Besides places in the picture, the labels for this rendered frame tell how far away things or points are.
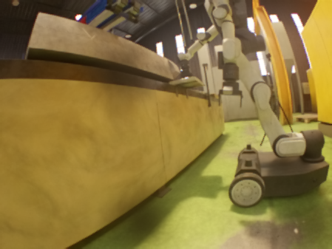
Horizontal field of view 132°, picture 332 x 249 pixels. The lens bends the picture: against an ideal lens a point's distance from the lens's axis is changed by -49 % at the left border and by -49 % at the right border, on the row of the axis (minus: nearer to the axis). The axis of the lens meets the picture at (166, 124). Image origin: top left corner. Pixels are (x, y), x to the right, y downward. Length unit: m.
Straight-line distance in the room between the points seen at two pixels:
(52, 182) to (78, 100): 0.30
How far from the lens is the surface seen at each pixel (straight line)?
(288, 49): 8.85
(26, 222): 0.58
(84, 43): 0.67
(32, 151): 0.51
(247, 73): 0.94
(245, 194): 0.83
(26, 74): 0.54
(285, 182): 0.87
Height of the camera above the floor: 0.52
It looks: 3 degrees down
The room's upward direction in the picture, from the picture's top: 6 degrees counter-clockwise
